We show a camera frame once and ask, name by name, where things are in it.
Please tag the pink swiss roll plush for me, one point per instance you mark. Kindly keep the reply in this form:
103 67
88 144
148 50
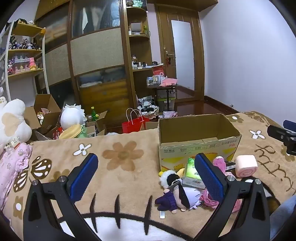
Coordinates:
245 165

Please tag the green tissue pack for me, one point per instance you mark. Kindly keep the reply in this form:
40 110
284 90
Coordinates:
193 172

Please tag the red paper bag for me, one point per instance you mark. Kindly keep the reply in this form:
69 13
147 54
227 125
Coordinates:
133 126

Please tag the black and white plush toy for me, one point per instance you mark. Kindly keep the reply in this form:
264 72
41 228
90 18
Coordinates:
167 177

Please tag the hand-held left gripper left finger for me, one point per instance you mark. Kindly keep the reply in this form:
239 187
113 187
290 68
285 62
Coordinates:
84 176

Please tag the clear plastic storage bin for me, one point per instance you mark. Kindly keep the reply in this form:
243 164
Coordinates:
165 99

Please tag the pink plush toy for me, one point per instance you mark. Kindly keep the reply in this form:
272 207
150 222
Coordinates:
219 163

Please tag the white rack shelf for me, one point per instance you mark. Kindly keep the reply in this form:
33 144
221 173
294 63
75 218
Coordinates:
23 73

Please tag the pink frilly soft toy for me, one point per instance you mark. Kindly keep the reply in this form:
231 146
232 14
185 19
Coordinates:
207 200

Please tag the brown flower printed blanket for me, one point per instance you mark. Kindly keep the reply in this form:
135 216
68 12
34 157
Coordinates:
129 166

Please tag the pink cloth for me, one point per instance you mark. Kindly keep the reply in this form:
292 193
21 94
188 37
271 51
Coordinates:
168 81

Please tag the cardboard box yellow print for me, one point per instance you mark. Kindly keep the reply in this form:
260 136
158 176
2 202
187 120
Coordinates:
198 129

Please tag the pink floral quilt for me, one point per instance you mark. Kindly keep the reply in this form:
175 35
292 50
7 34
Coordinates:
12 166

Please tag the large white flower plush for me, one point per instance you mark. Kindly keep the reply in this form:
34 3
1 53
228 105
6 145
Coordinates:
12 125

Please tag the pink figurine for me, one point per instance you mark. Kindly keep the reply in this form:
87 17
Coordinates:
32 63

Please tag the basket with black-white items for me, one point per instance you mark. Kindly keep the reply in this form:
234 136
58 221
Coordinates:
148 109

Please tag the small open cardboard box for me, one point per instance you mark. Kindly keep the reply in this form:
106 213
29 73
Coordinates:
100 125

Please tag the open brown cardboard box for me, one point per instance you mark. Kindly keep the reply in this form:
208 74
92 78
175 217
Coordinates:
46 104

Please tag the person's leg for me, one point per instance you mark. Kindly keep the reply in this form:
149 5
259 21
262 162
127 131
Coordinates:
283 215

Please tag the wooden door with glass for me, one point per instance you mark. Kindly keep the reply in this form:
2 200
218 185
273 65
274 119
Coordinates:
182 53

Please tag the row of dark figurines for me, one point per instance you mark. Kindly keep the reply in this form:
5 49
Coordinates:
25 44

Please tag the wooden corner shelf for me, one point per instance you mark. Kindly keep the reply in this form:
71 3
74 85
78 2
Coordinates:
138 76

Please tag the yellow and green plush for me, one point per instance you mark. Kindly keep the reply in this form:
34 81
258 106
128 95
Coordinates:
70 132

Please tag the small side table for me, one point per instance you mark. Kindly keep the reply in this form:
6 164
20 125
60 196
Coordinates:
161 87

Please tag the purple dress plush doll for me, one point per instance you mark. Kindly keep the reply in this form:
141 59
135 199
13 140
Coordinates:
179 197

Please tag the small black packet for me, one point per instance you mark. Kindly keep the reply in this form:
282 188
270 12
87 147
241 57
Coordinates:
230 164

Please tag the green bottle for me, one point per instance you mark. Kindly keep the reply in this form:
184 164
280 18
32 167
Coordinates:
93 113

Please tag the white-haired plush head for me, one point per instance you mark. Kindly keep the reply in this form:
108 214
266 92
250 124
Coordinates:
72 117

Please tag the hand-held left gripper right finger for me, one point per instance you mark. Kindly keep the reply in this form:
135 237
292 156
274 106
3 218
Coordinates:
210 178

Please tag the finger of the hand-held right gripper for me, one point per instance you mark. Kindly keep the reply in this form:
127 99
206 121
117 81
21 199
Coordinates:
290 125
279 133

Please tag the wooden wardrobe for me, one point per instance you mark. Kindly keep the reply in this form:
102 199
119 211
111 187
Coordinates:
97 48

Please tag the red and white bag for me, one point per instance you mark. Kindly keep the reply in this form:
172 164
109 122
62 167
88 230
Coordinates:
158 69

